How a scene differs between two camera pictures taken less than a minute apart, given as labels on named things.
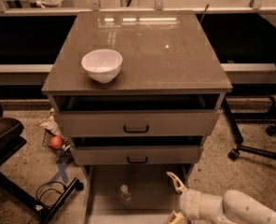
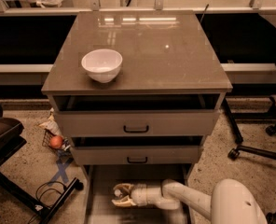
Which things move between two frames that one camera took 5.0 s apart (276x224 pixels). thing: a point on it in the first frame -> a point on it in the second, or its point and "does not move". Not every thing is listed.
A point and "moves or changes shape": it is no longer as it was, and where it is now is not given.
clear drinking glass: (125, 196) moves or changes shape
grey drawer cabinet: (138, 91) does not move
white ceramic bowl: (102, 64) does not move
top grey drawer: (137, 115) does not move
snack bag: (52, 124) does not move
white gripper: (189, 203) -> (140, 194)
